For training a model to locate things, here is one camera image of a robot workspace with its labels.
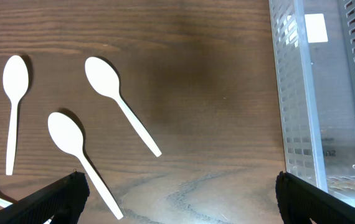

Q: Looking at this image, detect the white plastic spoon middle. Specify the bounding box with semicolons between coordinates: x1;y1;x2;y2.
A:
47;112;123;220

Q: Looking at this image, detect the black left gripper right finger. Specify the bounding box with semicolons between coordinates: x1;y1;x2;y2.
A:
275;171;355;224

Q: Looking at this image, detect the white plastic spoon far left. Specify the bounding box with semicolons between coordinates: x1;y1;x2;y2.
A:
2;55;29;175

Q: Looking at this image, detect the clear perforated plastic basket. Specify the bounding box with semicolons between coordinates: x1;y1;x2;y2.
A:
269;0;355;207

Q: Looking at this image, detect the white label sticker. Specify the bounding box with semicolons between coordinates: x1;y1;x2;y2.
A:
305;14;328;44

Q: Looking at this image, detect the white plastic spoon right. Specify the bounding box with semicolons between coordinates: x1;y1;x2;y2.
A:
85;57;162;157

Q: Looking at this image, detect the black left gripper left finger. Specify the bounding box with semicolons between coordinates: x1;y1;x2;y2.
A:
0;172;90;224

